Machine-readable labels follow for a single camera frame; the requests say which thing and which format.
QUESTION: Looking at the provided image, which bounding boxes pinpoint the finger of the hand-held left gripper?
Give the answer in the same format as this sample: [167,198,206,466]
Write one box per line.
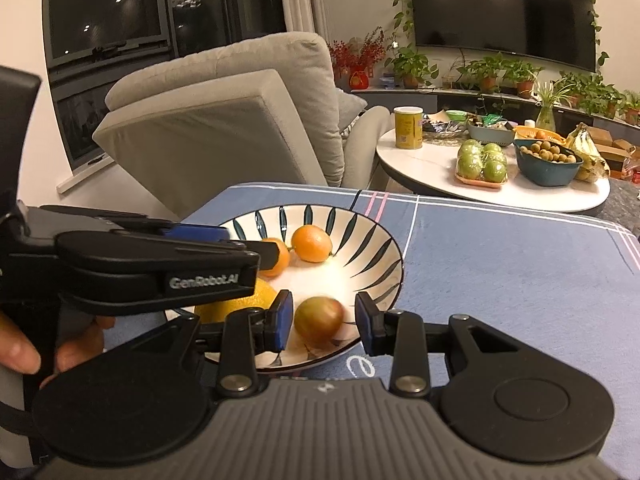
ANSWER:
[244,240,282,276]
[160,225,247,252]

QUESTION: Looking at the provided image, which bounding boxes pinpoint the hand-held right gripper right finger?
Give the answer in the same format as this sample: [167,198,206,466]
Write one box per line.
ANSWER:
[354,291,527,396]

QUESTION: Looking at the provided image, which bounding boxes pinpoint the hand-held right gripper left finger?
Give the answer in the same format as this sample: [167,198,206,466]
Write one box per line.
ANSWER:
[167,289,296,396]

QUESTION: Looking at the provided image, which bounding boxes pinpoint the smooth orange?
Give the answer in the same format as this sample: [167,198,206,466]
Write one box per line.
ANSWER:
[291,225,333,263]
[257,237,291,279]

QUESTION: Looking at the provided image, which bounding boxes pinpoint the red green tomato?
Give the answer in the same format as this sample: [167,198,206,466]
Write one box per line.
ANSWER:
[294,296,346,351]

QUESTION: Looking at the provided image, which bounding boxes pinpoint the yellow lemon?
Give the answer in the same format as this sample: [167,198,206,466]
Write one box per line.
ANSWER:
[194,277,278,326]

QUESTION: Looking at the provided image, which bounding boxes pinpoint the striped ceramic bowl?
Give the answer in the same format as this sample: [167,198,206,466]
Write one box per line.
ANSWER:
[165,204,405,372]

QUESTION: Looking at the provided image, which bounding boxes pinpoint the person's left hand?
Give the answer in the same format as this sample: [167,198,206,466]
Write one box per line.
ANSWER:
[0,309,116,391]

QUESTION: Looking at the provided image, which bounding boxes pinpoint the beige recliner armchair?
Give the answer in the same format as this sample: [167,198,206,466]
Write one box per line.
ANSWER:
[92,31,391,221]

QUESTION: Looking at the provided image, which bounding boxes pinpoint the blue striped tablecloth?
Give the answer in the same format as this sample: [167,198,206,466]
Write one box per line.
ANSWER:
[180,182,640,480]

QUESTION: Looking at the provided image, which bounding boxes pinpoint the grey cushion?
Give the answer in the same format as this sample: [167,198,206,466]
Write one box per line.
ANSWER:
[337,87,370,133]

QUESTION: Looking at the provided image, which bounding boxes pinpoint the white oval coffee table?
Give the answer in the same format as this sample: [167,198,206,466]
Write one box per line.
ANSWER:
[376,127,612,216]

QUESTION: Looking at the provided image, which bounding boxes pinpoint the yellow can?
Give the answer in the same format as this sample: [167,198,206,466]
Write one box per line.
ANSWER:
[394,106,425,150]

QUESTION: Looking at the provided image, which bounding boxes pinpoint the wrapped tray of green apples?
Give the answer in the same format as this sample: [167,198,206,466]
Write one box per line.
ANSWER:
[454,139,508,190]

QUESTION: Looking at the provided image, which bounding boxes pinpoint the dark framed window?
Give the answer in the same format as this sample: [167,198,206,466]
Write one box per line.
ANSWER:
[42,0,288,171]

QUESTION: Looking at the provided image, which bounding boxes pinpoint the red flower plant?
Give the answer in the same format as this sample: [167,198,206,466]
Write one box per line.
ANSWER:
[329,30,386,90]

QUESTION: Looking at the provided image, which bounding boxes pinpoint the dark snack packets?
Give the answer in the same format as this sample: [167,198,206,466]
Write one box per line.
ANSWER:
[422,112,468,136]

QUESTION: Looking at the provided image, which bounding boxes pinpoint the teal bowl of snacks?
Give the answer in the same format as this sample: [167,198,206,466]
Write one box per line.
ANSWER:
[466,119,516,147]

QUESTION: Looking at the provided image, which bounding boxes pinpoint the dark blue bowl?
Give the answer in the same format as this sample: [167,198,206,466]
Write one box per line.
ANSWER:
[513,139,585,188]

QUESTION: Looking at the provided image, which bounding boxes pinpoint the potted green plant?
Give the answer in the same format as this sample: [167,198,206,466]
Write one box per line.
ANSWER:
[619,90,640,126]
[457,52,506,93]
[385,42,440,90]
[560,72,626,118]
[502,60,543,100]

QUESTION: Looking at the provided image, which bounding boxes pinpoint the pile of longans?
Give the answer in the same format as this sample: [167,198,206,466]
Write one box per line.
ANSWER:
[520,141,578,165]

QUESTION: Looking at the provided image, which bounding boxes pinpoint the orange plastic basket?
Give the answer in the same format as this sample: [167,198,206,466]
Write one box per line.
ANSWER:
[515,127,568,143]

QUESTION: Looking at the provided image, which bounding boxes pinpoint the bunch of bananas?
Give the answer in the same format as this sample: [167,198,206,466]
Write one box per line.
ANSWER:
[565,122,611,183]

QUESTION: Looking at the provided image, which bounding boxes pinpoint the plant in glass vase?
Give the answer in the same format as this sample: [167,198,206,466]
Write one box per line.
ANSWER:
[532,82,571,133]

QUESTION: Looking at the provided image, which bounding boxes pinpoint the grey speckled rug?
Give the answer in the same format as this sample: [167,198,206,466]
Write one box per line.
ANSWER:
[595,177,640,241]

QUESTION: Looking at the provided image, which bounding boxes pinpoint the cardboard boxes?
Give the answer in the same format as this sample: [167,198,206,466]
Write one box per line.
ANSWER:
[590,127,640,181]

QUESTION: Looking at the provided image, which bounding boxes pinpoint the black wall television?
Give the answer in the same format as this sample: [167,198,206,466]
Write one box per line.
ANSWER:
[411,0,598,72]

